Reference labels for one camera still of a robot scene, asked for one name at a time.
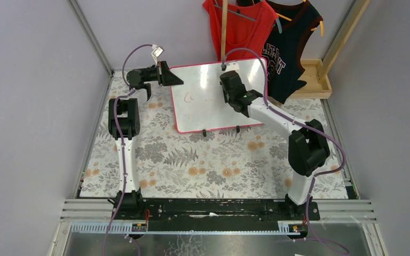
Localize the pink framed whiteboard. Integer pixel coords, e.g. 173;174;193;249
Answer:
170;62;261;133

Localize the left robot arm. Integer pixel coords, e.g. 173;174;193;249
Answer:
108;61;184;212

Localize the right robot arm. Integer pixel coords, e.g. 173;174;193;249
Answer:
219;70;330;205

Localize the dark navy jersey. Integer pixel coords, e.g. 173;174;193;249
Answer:
236;0;324;105

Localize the red tank top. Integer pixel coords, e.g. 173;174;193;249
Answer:
202;0;278;61

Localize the floral table mat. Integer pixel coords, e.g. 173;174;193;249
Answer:
78;71;348;199

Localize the wooden clothes rack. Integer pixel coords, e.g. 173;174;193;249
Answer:
221;1;368;99

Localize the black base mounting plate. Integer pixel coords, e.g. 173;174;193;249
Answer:
115;198;320;230

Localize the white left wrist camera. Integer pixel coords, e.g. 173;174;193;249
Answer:
151;44;164;65

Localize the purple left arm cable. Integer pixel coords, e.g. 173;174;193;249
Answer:
101;44;154;256

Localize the white slotted cable duct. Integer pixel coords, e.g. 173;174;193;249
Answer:
70;222;301;237

